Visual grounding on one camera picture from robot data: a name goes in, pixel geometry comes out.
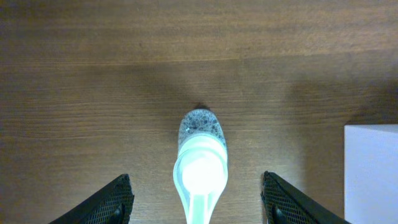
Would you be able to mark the clear foaming soap pump bottle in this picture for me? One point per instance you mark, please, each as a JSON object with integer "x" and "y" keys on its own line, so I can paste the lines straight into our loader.
{"x": 201, "y": 170}

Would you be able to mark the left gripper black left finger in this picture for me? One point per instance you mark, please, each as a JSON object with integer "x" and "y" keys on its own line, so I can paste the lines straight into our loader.
{"x": 111, "y": 204}

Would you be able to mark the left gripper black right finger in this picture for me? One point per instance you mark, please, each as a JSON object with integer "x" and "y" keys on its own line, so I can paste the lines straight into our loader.
{"x": 284, "y": 203}

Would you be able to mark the pink white open box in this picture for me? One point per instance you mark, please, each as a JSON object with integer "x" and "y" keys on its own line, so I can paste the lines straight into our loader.
{"x": 370, "y": 173}

